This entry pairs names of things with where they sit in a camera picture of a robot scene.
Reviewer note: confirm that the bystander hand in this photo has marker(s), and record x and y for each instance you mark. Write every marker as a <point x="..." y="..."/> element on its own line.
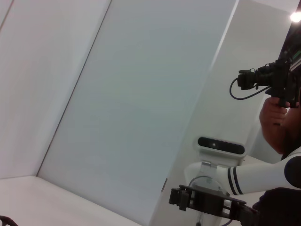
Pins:
<point x="272" y="110"/>

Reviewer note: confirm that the bright ceiling lamp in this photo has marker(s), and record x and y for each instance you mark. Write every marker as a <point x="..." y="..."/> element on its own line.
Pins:
<point x="295" y="16"/>

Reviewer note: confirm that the white robot head camera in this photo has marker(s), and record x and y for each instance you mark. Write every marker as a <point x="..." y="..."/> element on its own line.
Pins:
<point x="221" y="147"/>

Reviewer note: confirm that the black video camera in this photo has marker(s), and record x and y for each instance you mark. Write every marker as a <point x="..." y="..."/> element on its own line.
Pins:
<point x="275" y="80"/>

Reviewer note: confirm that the bystander bare forearm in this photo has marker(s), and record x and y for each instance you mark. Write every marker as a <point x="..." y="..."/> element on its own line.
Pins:
<point x="270" y="135"/>

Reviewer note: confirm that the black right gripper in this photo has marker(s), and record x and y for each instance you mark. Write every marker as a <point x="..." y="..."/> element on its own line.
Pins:
<point x="209" y="200"/>

